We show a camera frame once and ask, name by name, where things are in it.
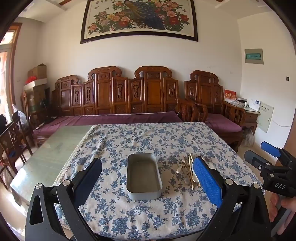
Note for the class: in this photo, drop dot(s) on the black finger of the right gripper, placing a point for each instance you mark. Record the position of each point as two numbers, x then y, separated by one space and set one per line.
259 163

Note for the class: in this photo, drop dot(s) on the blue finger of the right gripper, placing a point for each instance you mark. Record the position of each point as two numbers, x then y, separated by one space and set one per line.
273 151

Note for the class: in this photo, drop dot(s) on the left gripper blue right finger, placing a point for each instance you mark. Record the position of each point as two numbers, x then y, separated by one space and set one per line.
241 210

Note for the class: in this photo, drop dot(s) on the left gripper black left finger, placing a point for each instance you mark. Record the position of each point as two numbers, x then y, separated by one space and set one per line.
42 222

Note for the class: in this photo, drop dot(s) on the dark brown wooden chopstick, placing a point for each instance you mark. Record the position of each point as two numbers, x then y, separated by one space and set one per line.
188 169

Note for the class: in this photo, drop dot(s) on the cream plastic spoon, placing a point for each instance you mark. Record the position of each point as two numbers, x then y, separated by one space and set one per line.
194 177

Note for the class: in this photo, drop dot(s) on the silver metal spoon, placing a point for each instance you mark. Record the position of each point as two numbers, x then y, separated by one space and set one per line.
187 179

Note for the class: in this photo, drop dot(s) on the person right hand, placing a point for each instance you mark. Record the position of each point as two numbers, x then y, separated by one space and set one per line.
288 204

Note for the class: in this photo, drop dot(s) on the grey fluffy bag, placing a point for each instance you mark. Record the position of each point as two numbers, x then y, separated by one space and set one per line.
248 138

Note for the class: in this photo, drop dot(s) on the wooden side table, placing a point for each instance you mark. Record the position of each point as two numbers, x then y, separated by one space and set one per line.
251 120

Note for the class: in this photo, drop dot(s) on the carved wooden armchair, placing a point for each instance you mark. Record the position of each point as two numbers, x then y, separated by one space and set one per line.
204 90

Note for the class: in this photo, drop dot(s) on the purple armchair cushion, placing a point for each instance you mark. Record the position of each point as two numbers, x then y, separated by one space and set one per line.
220 124

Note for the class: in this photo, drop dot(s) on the blue floral tablecloth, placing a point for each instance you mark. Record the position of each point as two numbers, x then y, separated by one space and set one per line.
180 210

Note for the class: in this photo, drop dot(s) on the red greeting card box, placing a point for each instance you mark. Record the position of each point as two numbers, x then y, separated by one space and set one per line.
229 95

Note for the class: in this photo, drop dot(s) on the dark wooden dining chair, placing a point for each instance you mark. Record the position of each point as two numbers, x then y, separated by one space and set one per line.
14 143

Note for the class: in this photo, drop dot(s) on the grey metal tray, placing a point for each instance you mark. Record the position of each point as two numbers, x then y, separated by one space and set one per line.
143 180

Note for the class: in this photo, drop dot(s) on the white plastic bag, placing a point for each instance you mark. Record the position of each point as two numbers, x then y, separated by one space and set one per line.
18 114

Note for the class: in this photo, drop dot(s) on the carved wooden long sofa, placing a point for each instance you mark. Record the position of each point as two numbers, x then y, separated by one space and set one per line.
152 90

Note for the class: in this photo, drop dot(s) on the stacked cardboard boxes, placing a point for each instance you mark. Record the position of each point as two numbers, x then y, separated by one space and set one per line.
34 91

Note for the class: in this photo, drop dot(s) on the framed peony peacock painting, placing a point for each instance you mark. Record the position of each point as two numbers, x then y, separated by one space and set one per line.
107 19

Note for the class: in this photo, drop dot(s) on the white wall panel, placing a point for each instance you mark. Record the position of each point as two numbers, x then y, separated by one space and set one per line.
264 119

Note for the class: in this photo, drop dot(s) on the wooden window frame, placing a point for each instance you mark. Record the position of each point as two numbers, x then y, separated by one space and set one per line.
8 48

